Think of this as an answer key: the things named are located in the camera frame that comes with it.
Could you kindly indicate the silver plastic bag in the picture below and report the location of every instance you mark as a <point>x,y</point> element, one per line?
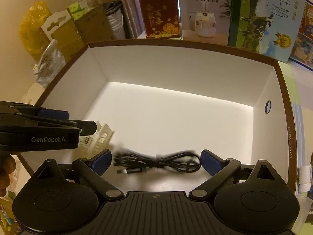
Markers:
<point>49,65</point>

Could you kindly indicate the white small bottle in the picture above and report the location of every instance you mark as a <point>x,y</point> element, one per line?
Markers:
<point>305,178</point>

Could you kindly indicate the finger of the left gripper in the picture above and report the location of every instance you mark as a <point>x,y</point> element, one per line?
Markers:
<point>27,109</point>
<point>20,123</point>

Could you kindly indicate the checkered tablecloth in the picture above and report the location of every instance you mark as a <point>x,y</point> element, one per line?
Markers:
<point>296,89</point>

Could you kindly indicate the brown cardboard storage box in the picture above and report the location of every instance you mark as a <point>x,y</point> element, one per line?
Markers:
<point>163,96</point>

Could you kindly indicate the white humidifier box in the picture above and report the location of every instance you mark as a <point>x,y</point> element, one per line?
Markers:
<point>205,20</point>

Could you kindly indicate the red gift box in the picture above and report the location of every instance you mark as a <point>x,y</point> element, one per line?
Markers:
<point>161,18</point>

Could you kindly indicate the left hand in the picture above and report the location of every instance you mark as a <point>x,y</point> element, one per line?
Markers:
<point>8,165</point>

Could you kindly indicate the brown cardboard carton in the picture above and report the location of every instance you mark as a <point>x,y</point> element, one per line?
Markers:
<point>101,23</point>

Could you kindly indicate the yellow plastic bag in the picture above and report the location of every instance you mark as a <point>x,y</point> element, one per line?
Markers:
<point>31,34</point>

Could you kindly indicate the green milk carton box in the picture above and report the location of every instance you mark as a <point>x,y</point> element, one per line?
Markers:
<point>267,27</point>

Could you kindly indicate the blue milk carton box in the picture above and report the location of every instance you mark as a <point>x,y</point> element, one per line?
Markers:
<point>303,47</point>

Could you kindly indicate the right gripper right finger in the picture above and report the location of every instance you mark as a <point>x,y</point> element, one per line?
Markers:
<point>249,199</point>

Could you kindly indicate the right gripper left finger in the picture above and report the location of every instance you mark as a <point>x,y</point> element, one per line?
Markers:
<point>62,198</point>

